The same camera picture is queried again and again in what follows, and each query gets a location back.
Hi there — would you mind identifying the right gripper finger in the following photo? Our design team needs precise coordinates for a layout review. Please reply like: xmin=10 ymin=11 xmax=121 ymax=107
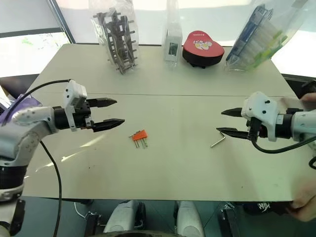
xmin=221 ymin=107 xmax=244 ymax=118
xmin=216 ymin=127 xmax=250 ymax=140

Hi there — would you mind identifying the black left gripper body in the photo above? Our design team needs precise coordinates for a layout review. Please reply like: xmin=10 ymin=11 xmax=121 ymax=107
xmin=74 ymin=99 xmax=96 ymax=132

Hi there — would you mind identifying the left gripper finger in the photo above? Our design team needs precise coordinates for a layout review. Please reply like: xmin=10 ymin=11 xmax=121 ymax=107
xmin=86 ymin=97 xmax=118 ymax=109
xmin=92 ymin=118 xmax=125 ymax=133

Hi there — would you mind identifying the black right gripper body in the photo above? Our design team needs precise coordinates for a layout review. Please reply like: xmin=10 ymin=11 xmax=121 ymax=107
xmin=246 ymin=117 xmax=269 ymax=143

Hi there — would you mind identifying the metal allen key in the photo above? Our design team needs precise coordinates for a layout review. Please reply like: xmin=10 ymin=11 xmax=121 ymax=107
xmin=210 ymin=131 xmax=226 ymax=149

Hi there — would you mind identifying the orange block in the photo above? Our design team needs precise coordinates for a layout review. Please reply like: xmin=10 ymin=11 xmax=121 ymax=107
xmin=132 ymin=129 xmax=149 ymax=142

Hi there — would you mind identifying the person's blurred bare hand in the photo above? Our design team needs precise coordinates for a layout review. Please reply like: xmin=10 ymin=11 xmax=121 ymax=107
xmin=280 ymin=93 xmax=316 ymax=110

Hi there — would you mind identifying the person's bare hand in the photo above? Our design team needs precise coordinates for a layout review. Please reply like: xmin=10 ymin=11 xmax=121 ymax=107
xmin=289 ymin=183 xmax=316 ymax=222

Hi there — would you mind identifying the clear bag of track pieces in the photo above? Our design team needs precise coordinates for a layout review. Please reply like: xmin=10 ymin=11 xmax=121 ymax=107
xmin=88 ymin=0 xmax=139 ymax=76

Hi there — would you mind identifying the purple cloth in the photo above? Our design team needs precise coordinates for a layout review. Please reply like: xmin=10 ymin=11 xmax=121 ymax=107
xmin=0 ymin=95 xmax=41 ymax=125

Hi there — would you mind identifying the red heart-shaped box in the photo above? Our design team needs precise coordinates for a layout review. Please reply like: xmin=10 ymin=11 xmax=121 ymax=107
xmin=182 ymin=30 xmax=225 ymax=69

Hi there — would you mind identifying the clear bag with blue case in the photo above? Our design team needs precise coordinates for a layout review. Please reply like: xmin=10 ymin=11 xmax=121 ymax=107
xmin=224 ymin=0 xmax=310 ymax=73

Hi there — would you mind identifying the black item with white print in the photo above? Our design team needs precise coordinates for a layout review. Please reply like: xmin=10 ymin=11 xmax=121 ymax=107
xmin=243 ymin=201 xmax=295 ymax=216

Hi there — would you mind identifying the clear bag with white box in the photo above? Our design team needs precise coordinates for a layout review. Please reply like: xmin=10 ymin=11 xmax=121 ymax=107
xmin=162 ymin=0 xmax=184 ymax=69

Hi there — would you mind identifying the grey rounded robot leg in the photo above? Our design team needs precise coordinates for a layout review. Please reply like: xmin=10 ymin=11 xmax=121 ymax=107
xmin=103 ymin=199 xmax=147 ymax=234
xmin=173 ymin=200 xmax=206 ymax=237

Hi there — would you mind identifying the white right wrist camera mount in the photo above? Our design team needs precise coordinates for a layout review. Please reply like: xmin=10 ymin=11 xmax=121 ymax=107
xmin=240 ymin=91 xmax=285 ymax=143

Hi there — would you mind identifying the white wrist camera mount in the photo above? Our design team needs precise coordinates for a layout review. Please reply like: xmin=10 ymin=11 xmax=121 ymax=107
xmin=240 ymin=91 xmax=285 ymax=143
xmin=62 ymin=79 xmax=88 ymax=132

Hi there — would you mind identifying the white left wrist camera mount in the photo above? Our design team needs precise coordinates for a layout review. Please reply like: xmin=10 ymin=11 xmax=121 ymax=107
xmin=62 ymin=79 xmax=88 ymax=132

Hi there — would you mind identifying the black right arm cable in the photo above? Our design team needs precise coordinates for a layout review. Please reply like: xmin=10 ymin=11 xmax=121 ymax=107
xmin=251 ymin=137 xmax=316 ymax=170

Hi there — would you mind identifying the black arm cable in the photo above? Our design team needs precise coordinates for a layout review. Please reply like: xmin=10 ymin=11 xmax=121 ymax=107
xmin=251 ymin=137 xmax=316 ymax=170
xmin=4 ymin=79 xmax=75 ymax=237

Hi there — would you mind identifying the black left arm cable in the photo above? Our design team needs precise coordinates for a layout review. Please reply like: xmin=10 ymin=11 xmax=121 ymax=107
xmin=4 ymin=79 xmax=75 ymax=237

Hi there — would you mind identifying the black metal frame bracket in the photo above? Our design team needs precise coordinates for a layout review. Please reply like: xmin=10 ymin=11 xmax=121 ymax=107
xmin=218 ymin=201 xmax=242 ymax=237
xmin=84 ymin=211 xmax=102 ymax=237

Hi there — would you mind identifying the dark window frame bar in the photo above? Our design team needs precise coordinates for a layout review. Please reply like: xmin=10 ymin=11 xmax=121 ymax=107
xmin=46 ymin=0 xmax=77 ymax=44

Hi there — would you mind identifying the thin white cable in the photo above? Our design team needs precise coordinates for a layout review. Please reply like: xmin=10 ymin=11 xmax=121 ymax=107
xmin=73 ymin=201 xmax=87 ymax=218

